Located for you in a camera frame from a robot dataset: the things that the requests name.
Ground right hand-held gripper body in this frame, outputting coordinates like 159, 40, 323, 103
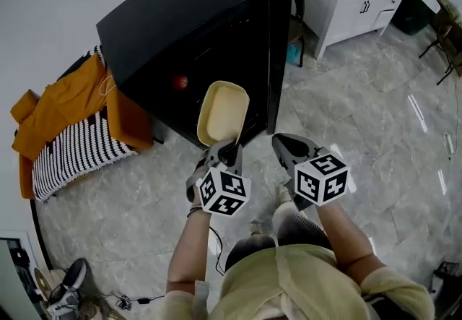
287, 152, 358, 212

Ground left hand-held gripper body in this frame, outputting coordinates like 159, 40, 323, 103
186, 157, 253, 217

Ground yellow plastic container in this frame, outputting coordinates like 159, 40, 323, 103
196, 79, 251, 149

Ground black fridge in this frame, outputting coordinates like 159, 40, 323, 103
95, 0, 294, 149

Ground person's right forearm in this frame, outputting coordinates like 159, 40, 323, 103
315, 199, 386, 285

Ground person's left forearm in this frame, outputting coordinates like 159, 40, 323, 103
165, 204, 213, 285

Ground person's left hand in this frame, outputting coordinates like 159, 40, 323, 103
190, 184, 204, 209

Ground person's right shoe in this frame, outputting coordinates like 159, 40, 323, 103
274, 183, 294, 208

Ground person's shoe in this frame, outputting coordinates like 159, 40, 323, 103
249, 217, 274, 237
274, 183, 294, 208

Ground person's right leg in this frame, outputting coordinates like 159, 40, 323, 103
270, 201, 334, 251

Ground person's leg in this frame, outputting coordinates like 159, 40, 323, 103
270, 201, 334, 251
225, 235, 278, 272

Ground person's left shoe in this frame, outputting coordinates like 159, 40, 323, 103
249, 217, 274, 237

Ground person's left leg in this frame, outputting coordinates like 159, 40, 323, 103
225, 235, 278, 272

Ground red apple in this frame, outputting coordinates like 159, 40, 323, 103
172, 74, 190, 92

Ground orange sofa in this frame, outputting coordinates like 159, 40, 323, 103
9, 44, 155, 201

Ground teal item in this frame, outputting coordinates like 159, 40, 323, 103
286, 42, 303, 66

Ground yellow-green shirt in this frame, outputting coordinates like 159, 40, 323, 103
162, 244, 436, 320

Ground black white striped throw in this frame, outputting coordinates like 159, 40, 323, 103
31, 108, 139, 202

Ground white sink cabinet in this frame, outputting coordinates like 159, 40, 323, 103
290, 0, 411, 61

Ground orange blanket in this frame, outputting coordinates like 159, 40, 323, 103
9, 53, 109, 163

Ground dark green bin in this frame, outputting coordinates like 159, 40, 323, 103
391, 0, 434, 37

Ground black white headset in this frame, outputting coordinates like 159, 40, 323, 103
46, 257, 90, 316

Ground wicker chair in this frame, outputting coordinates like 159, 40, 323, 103
418, 11, 462, 87

